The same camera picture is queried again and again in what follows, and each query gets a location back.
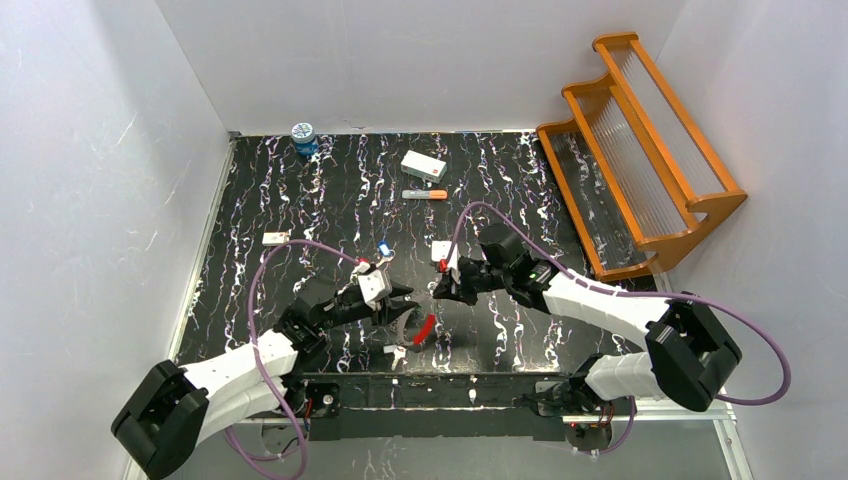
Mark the orange wooden tiered rack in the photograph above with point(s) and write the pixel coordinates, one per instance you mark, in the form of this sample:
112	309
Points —
640	180

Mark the key with blue tag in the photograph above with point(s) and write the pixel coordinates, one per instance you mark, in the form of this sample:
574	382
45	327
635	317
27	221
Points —
385	249

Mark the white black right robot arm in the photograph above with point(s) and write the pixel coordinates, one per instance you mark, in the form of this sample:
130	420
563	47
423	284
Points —
685	353

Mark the aluminium frame rail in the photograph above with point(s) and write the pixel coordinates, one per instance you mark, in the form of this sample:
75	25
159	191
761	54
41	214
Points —
231	398

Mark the blue jar with white lid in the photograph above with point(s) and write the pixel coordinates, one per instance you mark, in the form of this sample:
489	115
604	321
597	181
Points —
304	139

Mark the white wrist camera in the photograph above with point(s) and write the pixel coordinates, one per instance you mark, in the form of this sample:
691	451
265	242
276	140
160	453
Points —
444	259
375	286

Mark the white orange marker pen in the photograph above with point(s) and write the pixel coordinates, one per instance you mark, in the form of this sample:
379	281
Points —
439	195

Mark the small white eraser block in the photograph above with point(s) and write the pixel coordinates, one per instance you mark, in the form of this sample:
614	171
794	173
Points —
273	239

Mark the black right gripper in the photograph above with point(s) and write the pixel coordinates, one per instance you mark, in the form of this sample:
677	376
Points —
454	282

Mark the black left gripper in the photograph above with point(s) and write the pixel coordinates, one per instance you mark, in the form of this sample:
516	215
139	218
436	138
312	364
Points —
384	307

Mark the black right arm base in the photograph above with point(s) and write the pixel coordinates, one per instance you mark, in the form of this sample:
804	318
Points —
600	426

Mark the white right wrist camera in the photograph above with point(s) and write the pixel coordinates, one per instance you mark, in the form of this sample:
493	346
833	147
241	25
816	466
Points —
444	259

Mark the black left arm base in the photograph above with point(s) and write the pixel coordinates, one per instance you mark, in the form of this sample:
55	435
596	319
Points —
312	397

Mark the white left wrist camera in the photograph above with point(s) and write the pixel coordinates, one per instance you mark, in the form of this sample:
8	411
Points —
375	286

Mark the white green small box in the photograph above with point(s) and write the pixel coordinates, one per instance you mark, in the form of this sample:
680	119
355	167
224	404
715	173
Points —
423	166

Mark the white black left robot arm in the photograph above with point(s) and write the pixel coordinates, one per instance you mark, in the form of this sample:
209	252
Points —
175	408

